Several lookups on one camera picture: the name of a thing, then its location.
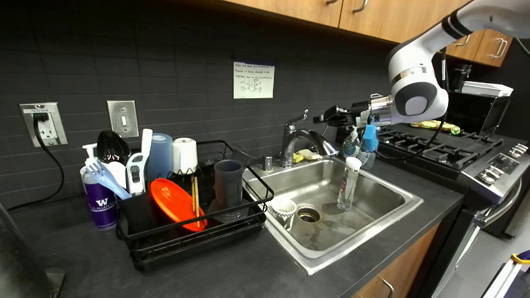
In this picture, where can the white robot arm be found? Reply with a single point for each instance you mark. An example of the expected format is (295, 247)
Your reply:
(414, 90)

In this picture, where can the yellow sponge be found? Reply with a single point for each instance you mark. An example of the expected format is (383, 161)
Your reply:
(305, 154)

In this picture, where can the black dish rack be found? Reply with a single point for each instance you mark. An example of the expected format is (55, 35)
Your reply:
(154, 239)

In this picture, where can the wall power outlet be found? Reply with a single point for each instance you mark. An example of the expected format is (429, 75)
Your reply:
(50, 130)

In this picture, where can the wooden lower cabinets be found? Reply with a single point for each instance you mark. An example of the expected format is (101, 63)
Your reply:
(398, 277)

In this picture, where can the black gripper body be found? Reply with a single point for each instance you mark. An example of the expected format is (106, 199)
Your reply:
(340, 116)

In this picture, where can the white paper note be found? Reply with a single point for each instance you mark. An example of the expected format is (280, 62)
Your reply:
(252, 82)

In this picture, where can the white cup on rack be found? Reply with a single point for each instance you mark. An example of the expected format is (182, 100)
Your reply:
(184, 156)

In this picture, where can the wooden upper cabinets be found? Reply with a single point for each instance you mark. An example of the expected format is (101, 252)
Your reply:
(391, 20)

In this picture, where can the grey tumbler cup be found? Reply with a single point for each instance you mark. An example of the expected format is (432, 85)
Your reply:
(229, 183)

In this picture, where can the dish soap bottle green cap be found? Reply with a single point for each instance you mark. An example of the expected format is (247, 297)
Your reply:
(351, 144)

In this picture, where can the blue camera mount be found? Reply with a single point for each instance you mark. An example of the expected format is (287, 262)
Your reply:
(369, 138)

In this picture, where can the stainless gas stove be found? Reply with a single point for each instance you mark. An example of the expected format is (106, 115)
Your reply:
(489, 169)

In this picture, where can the clear plastic bottle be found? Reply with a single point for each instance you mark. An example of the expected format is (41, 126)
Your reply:
(348, 186)

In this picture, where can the purple soap bottle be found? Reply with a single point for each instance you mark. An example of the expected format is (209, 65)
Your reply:
(99, 199)

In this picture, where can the stainless steel sink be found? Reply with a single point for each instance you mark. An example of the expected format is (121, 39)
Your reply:
(376, 206)

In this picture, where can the wooden cabinets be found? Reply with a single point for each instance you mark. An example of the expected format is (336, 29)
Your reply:
(398, 277)
(391, 20)

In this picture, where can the blue plastic container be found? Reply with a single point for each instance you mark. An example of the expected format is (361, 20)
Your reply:
(161, 159)

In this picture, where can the wall light switch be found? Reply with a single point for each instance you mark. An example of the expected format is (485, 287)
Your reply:
(123, 118)

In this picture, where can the white cup in sink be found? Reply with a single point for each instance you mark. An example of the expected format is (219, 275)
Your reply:
(283, 212)

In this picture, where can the chrome tap faucet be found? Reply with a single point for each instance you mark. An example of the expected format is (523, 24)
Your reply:
(293, 136)

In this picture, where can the brass sink drain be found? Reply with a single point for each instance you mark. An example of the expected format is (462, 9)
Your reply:
(306, 214)

